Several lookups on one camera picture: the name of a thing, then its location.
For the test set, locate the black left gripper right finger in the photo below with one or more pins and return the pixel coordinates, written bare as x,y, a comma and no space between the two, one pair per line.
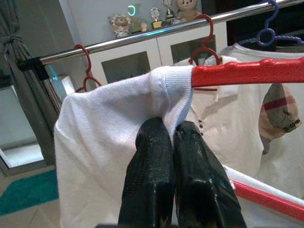
202,185

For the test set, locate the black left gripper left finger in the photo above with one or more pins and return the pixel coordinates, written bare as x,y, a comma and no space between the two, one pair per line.
149,166

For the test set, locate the white knit sweater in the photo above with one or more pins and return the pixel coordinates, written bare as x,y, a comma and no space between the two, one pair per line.
95,130

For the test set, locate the red plastic hanger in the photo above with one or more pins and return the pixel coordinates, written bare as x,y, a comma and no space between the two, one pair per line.
273,202
237,72
211,29
89,63

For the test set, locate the purple plastic hanger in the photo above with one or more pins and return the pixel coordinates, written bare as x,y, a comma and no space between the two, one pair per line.
288,38

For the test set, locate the white polo shirt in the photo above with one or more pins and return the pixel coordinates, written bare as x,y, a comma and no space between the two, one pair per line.
225,114

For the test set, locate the white t-shirt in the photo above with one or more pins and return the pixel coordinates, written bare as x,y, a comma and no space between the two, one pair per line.
285,166

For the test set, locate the plaid cap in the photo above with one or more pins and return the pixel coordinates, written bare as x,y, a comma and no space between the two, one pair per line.
278,111

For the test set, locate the white box appliance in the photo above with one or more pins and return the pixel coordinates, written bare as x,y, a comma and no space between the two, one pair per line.
69,85

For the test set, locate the white glass-door cabinet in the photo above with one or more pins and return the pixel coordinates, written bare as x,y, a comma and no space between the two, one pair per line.
164,47

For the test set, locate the teal floor mat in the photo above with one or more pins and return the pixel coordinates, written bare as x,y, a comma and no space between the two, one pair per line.
28,190

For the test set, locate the glass balcony door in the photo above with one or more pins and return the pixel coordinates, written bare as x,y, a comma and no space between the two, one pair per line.
16,123

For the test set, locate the small beige figurine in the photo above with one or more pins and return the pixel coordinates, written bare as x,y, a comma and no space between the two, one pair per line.
143,26

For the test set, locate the grey curtain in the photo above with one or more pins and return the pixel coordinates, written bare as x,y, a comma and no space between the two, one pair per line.
28,95

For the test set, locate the glass plaque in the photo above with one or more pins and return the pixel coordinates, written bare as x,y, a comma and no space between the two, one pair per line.
134,23

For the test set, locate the spotted plush toy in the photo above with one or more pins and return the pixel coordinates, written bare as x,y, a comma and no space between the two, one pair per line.
120,25

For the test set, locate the crystal trophy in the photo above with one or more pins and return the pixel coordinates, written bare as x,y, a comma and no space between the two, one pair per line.
155,15

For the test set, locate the brown plush toy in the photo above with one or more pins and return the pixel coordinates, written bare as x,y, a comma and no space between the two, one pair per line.
187,12

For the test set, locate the black television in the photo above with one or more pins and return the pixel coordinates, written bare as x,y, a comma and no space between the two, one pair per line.
242,28

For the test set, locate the chrome clothes rail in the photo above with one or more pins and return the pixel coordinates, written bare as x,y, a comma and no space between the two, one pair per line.
178,27

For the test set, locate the black rail bracket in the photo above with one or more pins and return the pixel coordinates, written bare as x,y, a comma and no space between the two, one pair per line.
35,66

